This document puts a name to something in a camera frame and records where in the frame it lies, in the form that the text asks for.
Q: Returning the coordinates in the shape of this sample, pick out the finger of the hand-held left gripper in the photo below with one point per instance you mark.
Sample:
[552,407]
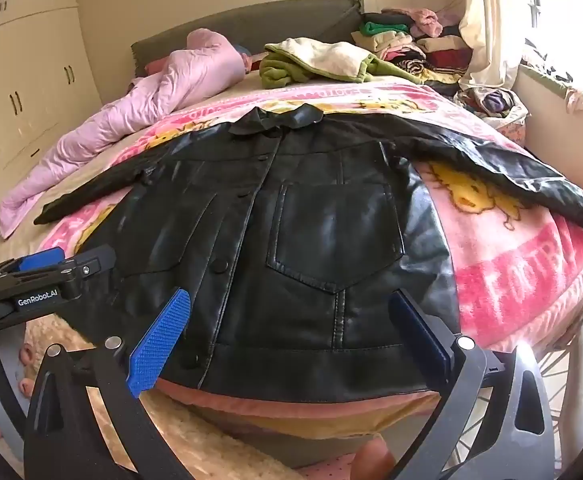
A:
[41,260]
[91,260]

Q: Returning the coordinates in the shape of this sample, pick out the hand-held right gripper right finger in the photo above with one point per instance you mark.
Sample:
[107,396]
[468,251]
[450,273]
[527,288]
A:
[421,340]

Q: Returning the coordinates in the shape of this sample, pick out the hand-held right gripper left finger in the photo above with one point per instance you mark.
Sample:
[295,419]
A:
[159,345]

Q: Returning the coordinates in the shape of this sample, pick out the black leather jacket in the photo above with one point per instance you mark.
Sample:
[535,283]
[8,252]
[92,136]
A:
[321,240]

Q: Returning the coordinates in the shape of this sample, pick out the basket of clothes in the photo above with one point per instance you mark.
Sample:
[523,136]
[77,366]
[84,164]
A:
[491,105]

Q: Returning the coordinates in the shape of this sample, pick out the stack of folded clothes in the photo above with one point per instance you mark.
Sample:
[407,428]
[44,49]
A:
[421,55]

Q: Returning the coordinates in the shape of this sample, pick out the person's left hand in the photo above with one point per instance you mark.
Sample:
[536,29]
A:
[25,357]

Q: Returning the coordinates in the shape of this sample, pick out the person's right hand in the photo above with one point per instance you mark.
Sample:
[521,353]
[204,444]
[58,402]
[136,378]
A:
[374,460]

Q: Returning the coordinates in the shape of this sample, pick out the person's beige fleece robe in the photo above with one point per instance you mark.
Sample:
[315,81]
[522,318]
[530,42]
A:
[196,440]

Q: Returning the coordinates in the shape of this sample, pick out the pink printed blanket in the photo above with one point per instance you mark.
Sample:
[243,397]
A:
[511,285]

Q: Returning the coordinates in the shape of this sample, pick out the light pink quilt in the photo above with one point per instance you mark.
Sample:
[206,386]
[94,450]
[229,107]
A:
[121,115]

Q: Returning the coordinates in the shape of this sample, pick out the person's pink dotted pants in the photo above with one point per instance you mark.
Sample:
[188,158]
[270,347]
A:
[331,470]

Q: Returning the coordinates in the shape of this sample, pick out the cream wardrobe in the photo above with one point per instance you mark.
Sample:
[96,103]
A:
[31,85]

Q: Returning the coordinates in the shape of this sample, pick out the green and cream fleece blanket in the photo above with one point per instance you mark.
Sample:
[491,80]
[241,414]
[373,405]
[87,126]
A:
[321,57]

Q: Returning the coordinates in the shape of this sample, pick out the grey bed headboard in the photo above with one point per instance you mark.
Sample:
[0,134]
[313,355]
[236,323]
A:
[281,25]

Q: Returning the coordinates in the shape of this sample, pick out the cream curtain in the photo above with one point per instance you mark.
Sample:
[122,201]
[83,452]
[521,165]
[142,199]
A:
[486,35]

